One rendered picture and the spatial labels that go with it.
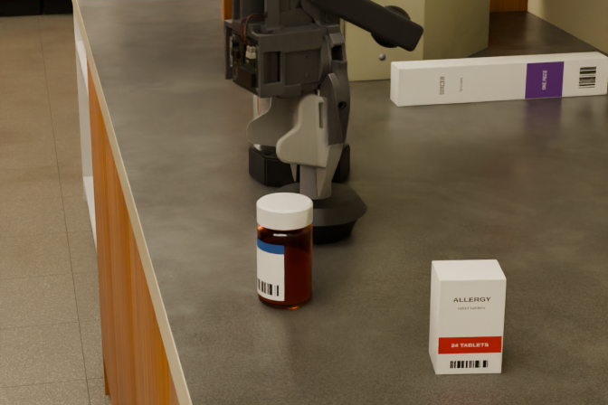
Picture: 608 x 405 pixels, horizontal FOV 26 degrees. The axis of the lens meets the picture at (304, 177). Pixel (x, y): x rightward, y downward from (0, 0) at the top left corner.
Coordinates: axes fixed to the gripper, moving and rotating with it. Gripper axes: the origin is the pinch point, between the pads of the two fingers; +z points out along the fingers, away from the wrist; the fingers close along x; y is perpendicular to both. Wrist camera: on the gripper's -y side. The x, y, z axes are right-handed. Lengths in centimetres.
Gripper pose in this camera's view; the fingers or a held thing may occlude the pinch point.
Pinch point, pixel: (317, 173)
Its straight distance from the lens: 116.6
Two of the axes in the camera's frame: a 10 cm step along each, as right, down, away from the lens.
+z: 0.0, 9.5, 3.2
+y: -8.9, 1.5, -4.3
